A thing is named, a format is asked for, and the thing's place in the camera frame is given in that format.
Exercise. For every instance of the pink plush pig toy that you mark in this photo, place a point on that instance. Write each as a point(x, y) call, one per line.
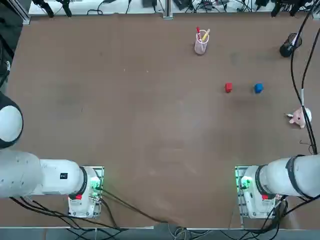
point(298, 117)

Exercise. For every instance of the black power adapter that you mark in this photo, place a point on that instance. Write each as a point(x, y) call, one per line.
point(149, 2)
point(182, 3)

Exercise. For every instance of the red capped marker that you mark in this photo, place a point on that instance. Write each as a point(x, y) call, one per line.
point(198, 31)

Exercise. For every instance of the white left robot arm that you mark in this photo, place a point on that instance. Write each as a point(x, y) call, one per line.
point(25, 172)

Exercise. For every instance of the metal base plate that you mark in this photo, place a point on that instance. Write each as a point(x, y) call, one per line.
point(101, 172)
point(237, 175)

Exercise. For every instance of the blue magnetic block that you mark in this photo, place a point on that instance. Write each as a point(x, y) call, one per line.
point(258, 88)

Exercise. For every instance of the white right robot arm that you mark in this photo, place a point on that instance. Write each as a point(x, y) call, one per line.
point(280, 177)

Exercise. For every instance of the red magnetic block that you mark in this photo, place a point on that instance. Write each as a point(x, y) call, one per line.
point(228, 87)

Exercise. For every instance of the white marker blue cap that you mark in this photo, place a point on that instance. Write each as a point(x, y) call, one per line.
point(293, 41)

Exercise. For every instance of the clear pink pen cup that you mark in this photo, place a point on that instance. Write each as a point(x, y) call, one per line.
point(200, 48)

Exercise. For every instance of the aluminium frame post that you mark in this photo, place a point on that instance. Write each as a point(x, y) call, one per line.
point(168, 10)
point(26, 18)

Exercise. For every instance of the yellow pen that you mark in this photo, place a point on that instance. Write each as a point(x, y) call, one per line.
point(205, 35)

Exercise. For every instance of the black pen cup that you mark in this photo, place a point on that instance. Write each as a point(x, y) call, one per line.
point(286, 50)

